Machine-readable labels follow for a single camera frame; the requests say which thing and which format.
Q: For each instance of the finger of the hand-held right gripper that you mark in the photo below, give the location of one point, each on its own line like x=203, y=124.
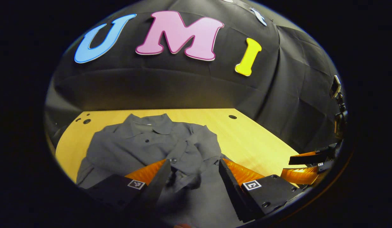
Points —
x=309, y=157
x=301, y=175

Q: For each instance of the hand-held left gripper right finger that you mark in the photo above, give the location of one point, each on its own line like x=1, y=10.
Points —
x=233, y=193

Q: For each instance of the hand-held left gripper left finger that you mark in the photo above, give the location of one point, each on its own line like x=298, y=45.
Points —
x=154, y=193

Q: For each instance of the grey button shirt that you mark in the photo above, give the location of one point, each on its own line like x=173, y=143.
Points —
x=135, y=148

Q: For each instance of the black backdrop cloth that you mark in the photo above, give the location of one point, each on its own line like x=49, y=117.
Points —
x=183, y=85

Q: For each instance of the smartphone on mount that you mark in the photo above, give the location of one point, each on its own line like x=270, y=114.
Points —
x=335, y=86

